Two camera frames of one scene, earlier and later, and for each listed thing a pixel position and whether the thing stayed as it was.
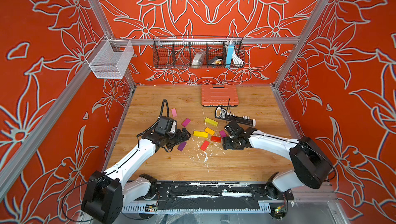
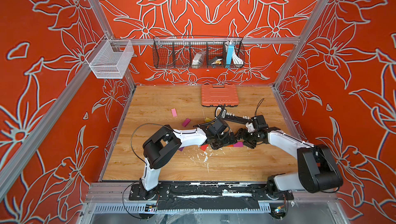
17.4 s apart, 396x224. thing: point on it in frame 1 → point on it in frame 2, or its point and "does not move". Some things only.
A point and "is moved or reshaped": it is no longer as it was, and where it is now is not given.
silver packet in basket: x=198 y=60 does not move
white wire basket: x=110 y=59 does not move
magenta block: x=185 y=122 does not move
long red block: x=204 y=145 does not move
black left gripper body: x=174 y=139 → x=223 y=140
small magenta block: x=223 y=133 is moved or reshaped
